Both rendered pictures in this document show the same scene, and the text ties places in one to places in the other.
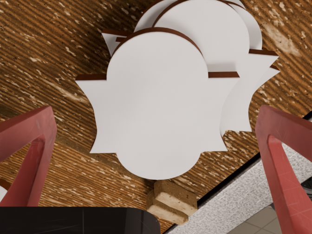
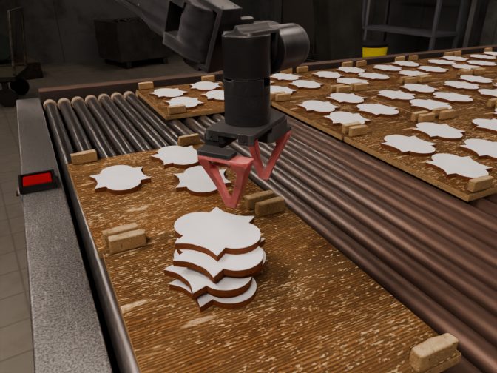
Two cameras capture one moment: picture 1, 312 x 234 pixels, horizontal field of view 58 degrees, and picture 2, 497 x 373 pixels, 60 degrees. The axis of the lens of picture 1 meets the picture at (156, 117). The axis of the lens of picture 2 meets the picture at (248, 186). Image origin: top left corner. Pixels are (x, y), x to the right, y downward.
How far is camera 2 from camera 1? 0.51 m
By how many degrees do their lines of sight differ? 54
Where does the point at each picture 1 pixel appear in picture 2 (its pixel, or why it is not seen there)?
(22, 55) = (266, 232)
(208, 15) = (252, 260)
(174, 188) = (134, 243)
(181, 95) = (223, 237)
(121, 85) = (242, 225)
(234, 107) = (195, 257)
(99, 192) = (161, 219)
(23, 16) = (282, 240)
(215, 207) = (71, 267)
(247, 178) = (81, 292)
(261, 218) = not seen: outside the picture
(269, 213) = not seen: outside the picture
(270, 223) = not seen: outside the picture
